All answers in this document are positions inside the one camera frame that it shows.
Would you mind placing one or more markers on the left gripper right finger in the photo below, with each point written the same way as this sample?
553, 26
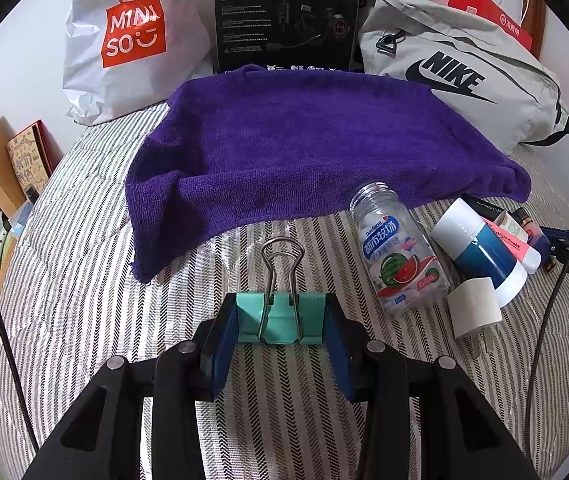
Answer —
461, 437

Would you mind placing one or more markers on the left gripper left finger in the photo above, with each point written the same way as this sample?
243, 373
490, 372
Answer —
99, 437

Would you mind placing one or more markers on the pink white tube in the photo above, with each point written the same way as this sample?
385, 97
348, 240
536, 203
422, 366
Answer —
526, 255

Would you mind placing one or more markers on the pink blue round container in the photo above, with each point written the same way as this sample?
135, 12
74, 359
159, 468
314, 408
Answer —
536, 237

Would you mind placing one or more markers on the blue white cylinder container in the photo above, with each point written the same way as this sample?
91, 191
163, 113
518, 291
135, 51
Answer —
478, 251

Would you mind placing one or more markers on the white charger plug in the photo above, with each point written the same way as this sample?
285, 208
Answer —
473, 305

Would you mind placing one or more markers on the clear candy bottle watermelon label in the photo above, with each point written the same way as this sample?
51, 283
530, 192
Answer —
403, 268

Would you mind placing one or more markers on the teal binder clip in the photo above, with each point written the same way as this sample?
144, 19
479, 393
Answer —
281, 318

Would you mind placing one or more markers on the small white jar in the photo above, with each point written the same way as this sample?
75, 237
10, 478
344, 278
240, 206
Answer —
506, 222

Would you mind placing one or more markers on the black pen case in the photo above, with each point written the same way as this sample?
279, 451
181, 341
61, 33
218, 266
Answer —
485, 209

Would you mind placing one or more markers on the striped quilt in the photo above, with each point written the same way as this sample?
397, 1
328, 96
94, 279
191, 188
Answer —
70, 302

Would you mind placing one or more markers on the grey Nike bag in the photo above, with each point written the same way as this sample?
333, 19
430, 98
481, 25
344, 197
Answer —
469, 63

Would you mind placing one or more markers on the brown patterned book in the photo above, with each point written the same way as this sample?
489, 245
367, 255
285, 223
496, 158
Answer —
30, 157

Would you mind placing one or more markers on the purple towel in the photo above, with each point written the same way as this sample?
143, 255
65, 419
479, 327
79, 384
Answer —
253, 145

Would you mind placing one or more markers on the black headset box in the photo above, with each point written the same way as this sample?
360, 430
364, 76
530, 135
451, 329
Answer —
285, 34

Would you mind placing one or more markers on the white Miniso shopping bag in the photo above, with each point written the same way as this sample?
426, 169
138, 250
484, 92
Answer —
124, 55

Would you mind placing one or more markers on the red paper bag white handles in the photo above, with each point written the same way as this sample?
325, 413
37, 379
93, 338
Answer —
492, 11

